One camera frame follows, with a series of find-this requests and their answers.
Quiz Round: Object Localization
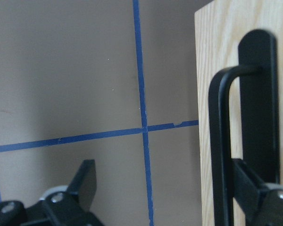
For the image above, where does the black metal drawer handle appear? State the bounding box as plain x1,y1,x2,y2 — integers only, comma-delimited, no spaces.
208,29,280,226

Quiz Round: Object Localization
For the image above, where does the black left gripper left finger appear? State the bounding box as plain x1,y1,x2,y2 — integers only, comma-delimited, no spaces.
0,160,103,226

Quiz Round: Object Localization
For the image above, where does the light wood drawer cabinet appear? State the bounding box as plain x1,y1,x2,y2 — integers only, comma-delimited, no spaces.
195,0,283,226

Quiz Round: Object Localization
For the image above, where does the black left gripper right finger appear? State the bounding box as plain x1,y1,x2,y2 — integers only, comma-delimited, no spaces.
233,159,283,226

